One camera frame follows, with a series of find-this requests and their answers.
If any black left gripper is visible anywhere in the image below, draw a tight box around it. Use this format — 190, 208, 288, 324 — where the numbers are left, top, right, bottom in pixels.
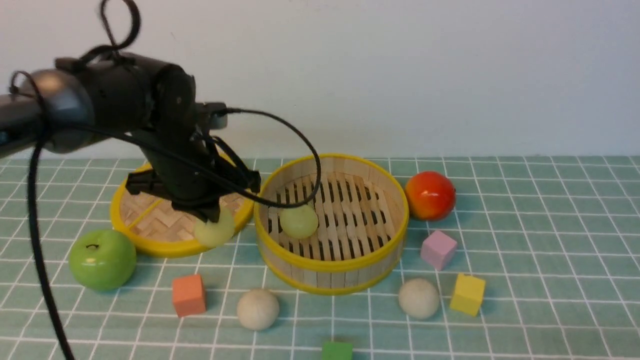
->
125, 130, 262, 224

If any yellow-green bun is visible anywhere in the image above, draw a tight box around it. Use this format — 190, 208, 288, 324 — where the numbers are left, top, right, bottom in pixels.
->
193, 207, 235, 249
279, 204, 319, 240

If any white bun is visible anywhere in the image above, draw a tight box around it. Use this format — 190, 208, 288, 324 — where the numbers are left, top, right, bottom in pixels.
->
236, 288, 281, 331
398, 278, 441, 321

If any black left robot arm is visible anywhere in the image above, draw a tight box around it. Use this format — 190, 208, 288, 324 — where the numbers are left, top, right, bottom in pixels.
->
1, 53, 261, 223

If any woven bamboo steamer lid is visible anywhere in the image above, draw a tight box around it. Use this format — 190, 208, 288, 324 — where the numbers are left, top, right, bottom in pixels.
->
110, 150, 257, 258

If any bamboo steamer tray yellow rim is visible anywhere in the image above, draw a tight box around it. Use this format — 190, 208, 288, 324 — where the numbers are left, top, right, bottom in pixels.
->
254, 153, 410, 296

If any orange foam cube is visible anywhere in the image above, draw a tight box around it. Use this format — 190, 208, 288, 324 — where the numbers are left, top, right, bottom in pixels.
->
172, 273, 207, 318

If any green apple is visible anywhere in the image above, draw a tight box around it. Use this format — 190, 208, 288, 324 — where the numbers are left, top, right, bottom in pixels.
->
68, 228, 137, 292

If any green foam cube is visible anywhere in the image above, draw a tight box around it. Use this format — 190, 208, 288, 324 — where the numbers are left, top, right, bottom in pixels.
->
321, 341, 354, 360

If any red orange pomegranate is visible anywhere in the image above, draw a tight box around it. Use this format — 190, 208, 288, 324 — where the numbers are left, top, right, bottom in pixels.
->
404, 171, 457, 221

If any pink foam cube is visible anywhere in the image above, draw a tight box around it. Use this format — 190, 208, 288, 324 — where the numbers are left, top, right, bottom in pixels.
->
420, 230, 458, 271

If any yellow foam cube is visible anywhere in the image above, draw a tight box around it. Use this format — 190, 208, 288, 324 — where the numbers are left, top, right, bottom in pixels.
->
449, 273, 486, 317

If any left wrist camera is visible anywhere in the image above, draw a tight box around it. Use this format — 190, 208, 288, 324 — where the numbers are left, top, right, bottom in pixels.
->
195, 102, 229, 134

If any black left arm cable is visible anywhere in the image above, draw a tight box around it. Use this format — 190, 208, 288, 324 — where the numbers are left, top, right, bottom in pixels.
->
9, 0, 322, 360

